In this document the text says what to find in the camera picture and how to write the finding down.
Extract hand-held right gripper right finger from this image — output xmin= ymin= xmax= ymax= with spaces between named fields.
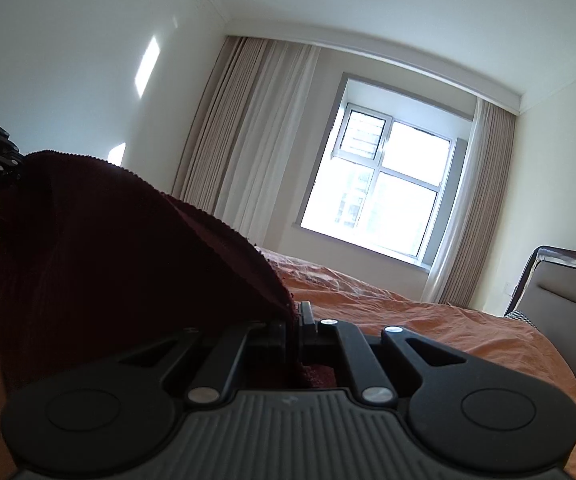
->
xmin=295 ymin=301 xmax=471 ymax=407

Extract padded headboard with dark frame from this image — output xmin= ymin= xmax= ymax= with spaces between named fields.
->
xmin=503 ymin=245 xmax=576 ymax=402

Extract orange bed blanket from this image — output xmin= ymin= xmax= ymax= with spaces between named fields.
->
xmin=0 ymin=185 xmax=576 ymax=480

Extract white-framed window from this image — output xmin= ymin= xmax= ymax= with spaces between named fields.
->
xmin=290 ymin=72 xmax=475 ymax=274

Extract houndstooth pillow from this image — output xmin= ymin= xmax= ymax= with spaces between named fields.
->
xmin=504 ymin=309 xmax=542 ymax=331

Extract white sheer curtain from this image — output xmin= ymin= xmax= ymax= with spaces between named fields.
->
xmin=215 ymin=42 xmax=322 ymax=249
xmin=420 ymin=97 xmax=491 ymax=304

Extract beige curtain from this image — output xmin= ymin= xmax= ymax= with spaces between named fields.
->
xmin=170 ymin=35 xmax=270 ymax=221
xmin=440 ymin=102 xmax=520 ymax=312

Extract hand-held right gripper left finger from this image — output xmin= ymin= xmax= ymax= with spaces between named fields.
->
xmin=113 ymin=320 xmax=291 ymax=408

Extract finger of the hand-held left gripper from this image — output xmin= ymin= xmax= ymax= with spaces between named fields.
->
xmin=0 ymin=152 xmax=25 ymax=184

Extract maroon long-sleeved shirt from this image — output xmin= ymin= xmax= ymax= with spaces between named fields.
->
xmin=0 ymin=149 xmax=340 ymax=397

